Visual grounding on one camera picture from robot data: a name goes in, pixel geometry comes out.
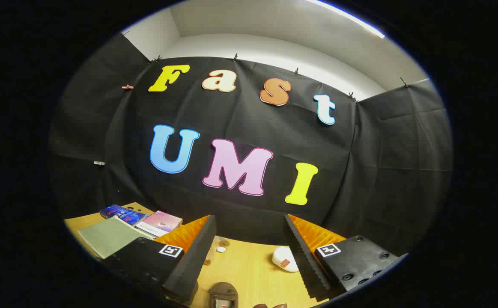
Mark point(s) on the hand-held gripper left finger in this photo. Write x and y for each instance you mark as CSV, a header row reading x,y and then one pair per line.
x,y
193,261

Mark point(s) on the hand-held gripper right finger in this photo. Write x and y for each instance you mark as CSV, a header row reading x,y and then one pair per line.
x,y
306,265

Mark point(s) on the brown fuzzy shoe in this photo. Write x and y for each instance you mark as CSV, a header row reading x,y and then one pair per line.
x,y
223,291
270,306

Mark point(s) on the white soft toy red label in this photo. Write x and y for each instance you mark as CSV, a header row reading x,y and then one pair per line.
x,y
285,259

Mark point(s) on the pink book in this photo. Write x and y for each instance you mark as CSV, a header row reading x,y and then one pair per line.
x,y
163,220

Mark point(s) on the blue book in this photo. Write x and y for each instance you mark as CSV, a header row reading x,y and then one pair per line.
x,y
122,212

